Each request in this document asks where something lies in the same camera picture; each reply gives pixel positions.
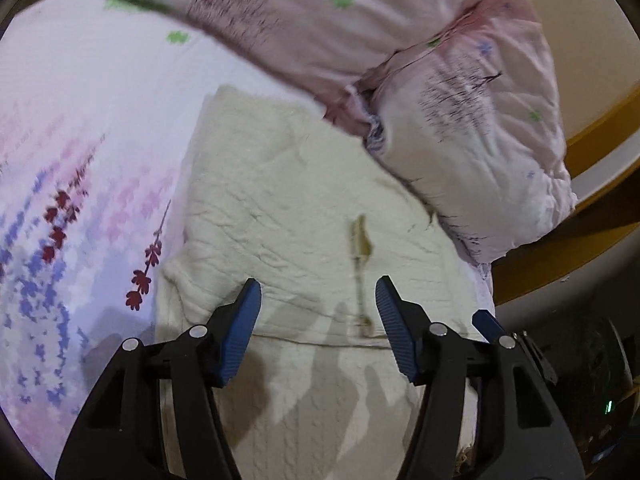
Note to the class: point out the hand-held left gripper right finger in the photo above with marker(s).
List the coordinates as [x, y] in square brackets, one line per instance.
[395, 327]

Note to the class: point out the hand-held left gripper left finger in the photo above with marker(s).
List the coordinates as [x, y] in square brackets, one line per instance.
[244, 327]

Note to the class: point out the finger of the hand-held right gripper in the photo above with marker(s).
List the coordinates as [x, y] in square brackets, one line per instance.
[487, 324]

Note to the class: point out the cream knitted sweater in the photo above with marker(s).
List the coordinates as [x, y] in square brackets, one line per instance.
[295, 210]

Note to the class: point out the pink floral quilt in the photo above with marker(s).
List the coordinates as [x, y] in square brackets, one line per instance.
[450, 110]

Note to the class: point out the floral printed bed sheet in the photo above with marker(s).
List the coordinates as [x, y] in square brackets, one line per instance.
[85, 160]

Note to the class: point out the yellow wooden bed frame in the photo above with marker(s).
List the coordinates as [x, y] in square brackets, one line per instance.
[565, 265]

